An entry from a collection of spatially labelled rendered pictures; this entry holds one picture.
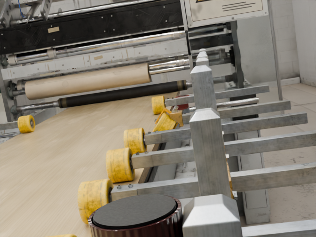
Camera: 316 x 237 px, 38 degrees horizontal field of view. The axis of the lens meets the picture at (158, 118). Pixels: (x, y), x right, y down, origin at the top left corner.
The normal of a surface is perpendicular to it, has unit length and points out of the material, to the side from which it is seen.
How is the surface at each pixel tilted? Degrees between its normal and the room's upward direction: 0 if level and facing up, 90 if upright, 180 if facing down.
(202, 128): 90
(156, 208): 0
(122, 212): 0
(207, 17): 90
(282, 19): 90
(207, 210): 45
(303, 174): 90
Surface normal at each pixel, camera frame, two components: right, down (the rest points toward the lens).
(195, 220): -0.18, -0.57
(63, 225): -0.15, -0.98
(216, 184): -0.10, 0.18
